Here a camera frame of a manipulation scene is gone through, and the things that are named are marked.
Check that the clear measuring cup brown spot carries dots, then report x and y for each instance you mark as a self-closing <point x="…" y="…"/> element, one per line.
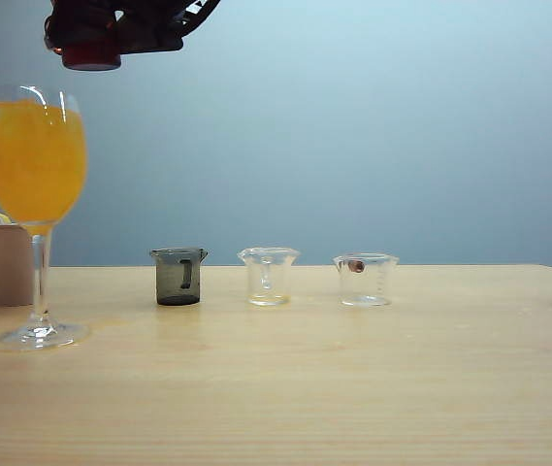
<point x="355" y="266"/>

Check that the beige paper cup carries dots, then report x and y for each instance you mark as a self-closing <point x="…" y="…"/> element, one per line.
<point x="9" y="267"/>

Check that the wine glass with orange drink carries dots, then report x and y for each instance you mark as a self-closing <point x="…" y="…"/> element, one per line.
<point x="33" y="170"/>

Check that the amber measuring cup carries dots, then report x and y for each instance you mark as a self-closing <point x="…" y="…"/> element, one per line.
<point x="91" y="57"/>

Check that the smoky grey measuring cup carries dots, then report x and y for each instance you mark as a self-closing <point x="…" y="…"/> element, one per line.
<point x="169" y="284"/>

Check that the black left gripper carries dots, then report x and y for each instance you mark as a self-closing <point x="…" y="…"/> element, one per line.
<point x="149" y="29"/>

